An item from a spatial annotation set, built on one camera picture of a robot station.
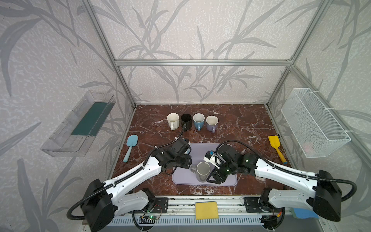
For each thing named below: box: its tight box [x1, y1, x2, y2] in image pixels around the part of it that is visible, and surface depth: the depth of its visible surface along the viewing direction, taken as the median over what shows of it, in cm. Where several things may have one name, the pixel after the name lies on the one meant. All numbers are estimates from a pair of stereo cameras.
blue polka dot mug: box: [192, 112, 206, 131], surface depth 101 cm
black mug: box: [181, 113, 193, 131], surface depth 102 cm
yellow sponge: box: [195, 201, 219, 220], surface depth 72 cm
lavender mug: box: [205, 115, 219, 133], surface depth 103 cm
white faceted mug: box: [166, 112, 180, 131], surface depth 101 cm
